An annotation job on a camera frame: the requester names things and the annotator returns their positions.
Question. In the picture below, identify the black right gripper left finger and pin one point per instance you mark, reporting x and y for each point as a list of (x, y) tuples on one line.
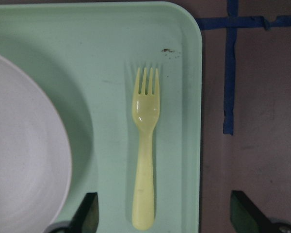
[(85, 219)]

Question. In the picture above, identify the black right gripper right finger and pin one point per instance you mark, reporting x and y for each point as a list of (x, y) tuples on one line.
[(246, 217)]

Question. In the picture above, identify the white round plate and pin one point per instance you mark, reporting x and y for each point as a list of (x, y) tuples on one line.
[(35, 155)]

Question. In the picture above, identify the yellow plastic fork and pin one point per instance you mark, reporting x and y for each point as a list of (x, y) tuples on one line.
[(145, 114)]

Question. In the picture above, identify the light green tray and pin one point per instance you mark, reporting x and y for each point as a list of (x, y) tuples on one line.
[(85, 57)]

